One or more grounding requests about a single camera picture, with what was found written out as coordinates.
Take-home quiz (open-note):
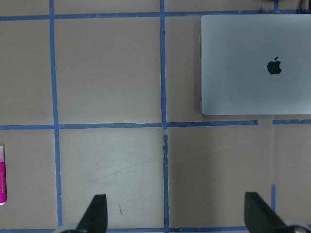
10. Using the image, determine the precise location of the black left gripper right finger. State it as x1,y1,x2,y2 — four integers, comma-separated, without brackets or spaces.
244,192,287,233

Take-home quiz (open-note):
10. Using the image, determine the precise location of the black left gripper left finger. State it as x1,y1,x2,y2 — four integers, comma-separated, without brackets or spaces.
75,194,108,233

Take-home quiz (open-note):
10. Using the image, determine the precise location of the pink highlighter pen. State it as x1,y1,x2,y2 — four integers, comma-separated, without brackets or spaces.
0,145,7,205

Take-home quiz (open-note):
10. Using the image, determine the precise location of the grey closed laptop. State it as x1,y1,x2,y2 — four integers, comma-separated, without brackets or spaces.
201,14,311,116

